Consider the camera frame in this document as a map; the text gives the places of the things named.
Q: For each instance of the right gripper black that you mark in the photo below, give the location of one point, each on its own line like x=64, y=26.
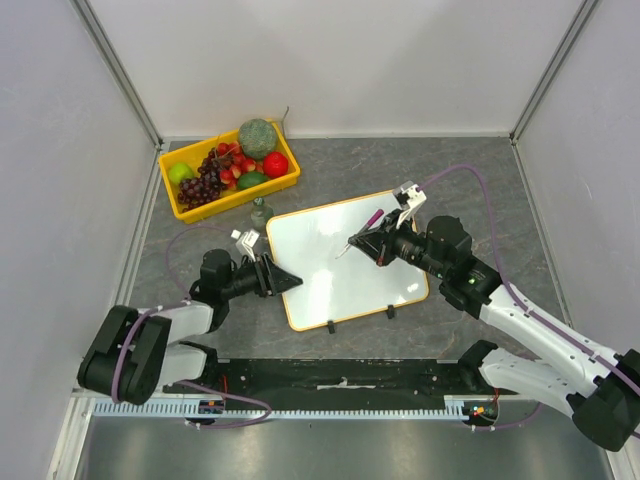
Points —
x=385, y=242

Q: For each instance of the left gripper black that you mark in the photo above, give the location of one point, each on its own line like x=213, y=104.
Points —
x=272, y=279

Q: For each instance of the white marker pen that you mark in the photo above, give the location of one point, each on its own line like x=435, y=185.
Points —
x=344, y=250

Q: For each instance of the pink marker cap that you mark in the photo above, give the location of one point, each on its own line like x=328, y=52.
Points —
x=374, y=218

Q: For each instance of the white whiteboard orange frame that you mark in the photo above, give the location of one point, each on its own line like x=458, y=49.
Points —
x=338, y=285

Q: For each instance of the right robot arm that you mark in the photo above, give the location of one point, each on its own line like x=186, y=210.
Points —
x=595, y=386

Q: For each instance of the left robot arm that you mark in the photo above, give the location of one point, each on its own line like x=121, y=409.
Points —
x=137, y=351

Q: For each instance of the small glass bottle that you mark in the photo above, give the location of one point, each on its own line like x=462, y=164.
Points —
x=260, y=214

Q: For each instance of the green mango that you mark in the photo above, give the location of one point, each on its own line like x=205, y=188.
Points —
x=251, y=179

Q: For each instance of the red apple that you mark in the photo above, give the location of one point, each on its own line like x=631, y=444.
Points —
x=275, y=165

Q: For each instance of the purple grape bunch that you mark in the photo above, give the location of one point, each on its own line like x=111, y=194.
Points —
x=203, y=189

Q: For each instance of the yellow plastic bin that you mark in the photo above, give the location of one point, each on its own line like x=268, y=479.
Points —
x=193, y=156

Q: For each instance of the green melon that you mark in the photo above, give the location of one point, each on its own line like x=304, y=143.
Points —
x=257, y=138

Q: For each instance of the green apple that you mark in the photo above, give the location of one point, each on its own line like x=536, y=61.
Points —
x=180, y=172

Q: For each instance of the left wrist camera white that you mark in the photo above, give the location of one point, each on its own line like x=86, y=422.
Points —
x=245, y=242

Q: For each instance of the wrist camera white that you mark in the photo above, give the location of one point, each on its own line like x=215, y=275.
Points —
x=245, y=242
x=410, y=198

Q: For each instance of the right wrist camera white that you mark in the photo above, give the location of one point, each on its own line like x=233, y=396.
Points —
x=410, y=198

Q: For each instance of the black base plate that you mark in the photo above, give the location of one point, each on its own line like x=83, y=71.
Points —
x=345, y=384

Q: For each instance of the light blue cable duct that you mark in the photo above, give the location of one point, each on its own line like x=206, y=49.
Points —
x=198, y=408

